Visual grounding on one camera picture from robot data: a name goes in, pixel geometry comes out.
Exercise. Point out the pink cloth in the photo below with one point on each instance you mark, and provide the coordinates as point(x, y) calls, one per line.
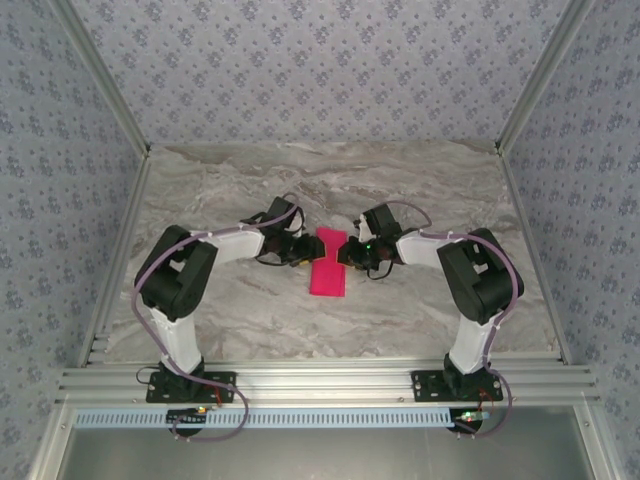
point(327, 280)

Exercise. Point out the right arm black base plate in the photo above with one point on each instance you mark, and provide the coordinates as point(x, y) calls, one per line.
point(425, 387)

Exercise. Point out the grey metal sheet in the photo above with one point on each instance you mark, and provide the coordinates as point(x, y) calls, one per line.
point(320, 455)

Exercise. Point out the small circuit board with LED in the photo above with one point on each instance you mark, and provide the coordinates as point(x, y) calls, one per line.
point(470, 417)
point(187, 416)

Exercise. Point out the aluminium frame post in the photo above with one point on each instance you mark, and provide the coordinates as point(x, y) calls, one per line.
point(105, 75)
point(541, 75)

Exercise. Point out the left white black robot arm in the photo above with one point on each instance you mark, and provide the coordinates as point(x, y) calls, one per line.
point(180, 280)

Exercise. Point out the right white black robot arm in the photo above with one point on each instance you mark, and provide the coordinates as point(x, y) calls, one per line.
point(480, 280)

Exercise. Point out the aluminium table side rail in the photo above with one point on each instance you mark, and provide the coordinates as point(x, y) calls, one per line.
point(133, 200)
point(515, 200)

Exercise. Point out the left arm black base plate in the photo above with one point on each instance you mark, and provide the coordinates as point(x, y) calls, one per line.
point(222, 387)

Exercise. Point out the wide aluminium frame rail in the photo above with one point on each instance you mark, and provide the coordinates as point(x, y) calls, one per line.
point(320, 385)

